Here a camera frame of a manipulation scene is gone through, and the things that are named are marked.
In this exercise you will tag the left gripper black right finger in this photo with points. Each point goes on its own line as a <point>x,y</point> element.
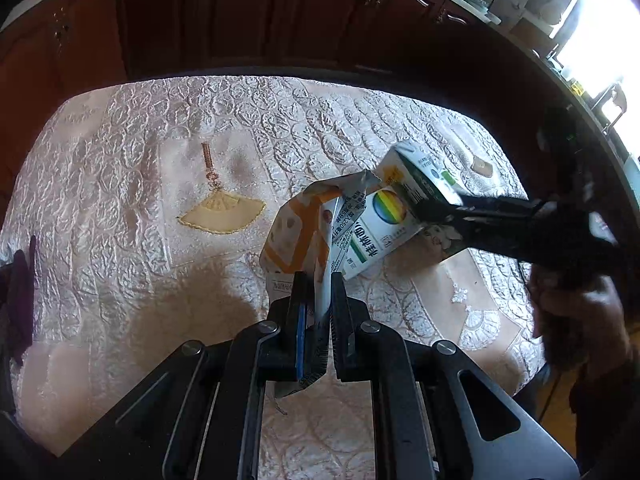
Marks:
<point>436,414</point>

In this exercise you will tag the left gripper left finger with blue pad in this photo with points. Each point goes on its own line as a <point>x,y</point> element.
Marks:
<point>198,415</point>

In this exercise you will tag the white green milk carton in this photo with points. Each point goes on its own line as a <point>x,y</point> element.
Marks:
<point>407,175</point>

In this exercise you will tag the orange white snack wrapper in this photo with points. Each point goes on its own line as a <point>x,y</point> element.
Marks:
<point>306,245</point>

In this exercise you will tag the kitchen sink faucet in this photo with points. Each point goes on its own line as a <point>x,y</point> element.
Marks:
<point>609,106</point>

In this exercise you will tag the person's right hand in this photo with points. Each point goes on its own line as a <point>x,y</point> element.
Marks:
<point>582,325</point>

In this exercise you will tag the pink embroidered tablecloth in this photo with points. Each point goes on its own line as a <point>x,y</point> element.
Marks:
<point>120,282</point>

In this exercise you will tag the dark wood lower cabinets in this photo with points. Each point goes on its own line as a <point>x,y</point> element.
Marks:
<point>54,49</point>

